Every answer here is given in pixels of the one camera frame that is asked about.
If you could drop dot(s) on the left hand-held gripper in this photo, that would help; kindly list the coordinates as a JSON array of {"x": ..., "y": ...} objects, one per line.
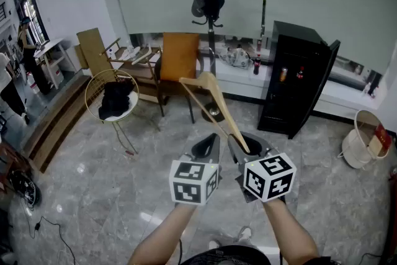
[{"x": 189, "y": 186}]

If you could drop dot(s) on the black coat rack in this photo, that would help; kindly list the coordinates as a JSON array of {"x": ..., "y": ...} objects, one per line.
[{"x": 211, "y": 40}]

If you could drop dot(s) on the red booklet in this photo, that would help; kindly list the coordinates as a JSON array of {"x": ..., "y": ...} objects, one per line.
[{"x": 383, "y": 136}]

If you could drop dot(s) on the small red cap bottle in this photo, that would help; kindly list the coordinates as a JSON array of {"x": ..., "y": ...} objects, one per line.
[{"x": 300, "y": 74}]

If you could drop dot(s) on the white bottle blue cap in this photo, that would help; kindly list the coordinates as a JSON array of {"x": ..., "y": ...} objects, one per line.
[{"x": 109, "y": 51}]

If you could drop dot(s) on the grey cap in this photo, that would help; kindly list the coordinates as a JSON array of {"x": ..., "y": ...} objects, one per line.
[{"x": 197, "y": 3}]

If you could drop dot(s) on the white table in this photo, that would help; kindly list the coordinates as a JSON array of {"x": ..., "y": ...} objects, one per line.
[{"x": 49, "y": 46}]

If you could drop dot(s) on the black cabinet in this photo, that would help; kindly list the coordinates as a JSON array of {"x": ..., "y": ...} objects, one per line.
[{"x": 279, "y": 108}]

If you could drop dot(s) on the orange cushion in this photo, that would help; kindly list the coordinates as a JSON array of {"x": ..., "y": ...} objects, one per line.
[{"x": 180, "y": 56}]

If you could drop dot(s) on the white window bench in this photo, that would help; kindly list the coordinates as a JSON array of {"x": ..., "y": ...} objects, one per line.
[{"x": 235, "y": 77}]

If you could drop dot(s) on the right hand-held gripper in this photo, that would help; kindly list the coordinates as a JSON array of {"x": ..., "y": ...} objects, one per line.
[{"x": 270, "y": 180}]

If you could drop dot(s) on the dark wooden cabinet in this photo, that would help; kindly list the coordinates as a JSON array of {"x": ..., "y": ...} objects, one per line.
[{"x": 12, "y": 161}]

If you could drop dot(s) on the black round device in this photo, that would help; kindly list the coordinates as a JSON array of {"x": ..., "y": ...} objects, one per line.
[{"x": 24, "y": 189}]

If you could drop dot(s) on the person's right shoe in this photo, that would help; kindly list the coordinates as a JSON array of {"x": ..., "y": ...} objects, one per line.
[{"x": 245, "y": 233}]

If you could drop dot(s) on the cola bottle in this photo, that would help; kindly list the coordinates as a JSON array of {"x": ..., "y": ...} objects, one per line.
[{"x": 256, "y": 66}]

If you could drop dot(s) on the pair of white shoes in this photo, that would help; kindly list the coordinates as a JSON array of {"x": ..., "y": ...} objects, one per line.
[{"x": 127, "y": 55}]

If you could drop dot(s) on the person's right forearm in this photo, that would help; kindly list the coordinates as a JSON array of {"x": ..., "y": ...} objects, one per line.
[{"x": 288, "y": 232}]

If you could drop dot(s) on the floral patterned bag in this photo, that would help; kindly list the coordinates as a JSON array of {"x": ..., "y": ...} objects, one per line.
[{"x": 239, "y": 57}]

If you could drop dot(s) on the person's black shorts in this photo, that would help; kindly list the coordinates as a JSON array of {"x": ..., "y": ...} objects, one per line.
[{"x": 223, "y": 256}]

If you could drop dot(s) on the person's left forearm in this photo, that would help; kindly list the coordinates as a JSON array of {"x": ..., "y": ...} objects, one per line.
[{"x": 164, "y": 236}]

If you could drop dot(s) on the wooden board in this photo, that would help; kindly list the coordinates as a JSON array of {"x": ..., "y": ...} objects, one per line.
[{"x": 93, "y": 52}]

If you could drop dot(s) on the dark navy cap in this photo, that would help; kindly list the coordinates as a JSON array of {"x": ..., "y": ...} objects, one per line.
[{"x": 214, "y": 1}]

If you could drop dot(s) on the orange drink can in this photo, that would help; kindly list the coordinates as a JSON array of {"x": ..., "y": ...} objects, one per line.
[{"x": 283, "y": 74}]

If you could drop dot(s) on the person's left shoe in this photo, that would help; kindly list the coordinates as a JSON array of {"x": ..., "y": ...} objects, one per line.
[{"x": 214, "y": 245}]

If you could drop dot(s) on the clear plastic bottle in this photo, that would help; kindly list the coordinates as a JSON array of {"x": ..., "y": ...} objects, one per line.
[{"x": 130, "y": 48}]

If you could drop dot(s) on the white round basket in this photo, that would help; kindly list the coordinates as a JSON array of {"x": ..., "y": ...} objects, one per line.
[{"x": 356, "y": 146}]

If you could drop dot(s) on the person's shoe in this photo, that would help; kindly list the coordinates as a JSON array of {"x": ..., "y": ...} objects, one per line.
[
  {"x": 245, "y": 233},
  {"x": 214, "y": 245}
]

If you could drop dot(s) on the dark brown chair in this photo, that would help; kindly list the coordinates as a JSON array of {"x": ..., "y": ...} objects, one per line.
[{"x": 170, "y": 88}]

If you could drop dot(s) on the black clothing heap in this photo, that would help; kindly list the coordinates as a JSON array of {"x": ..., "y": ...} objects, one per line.
[{"x": 114, "y": 99}]

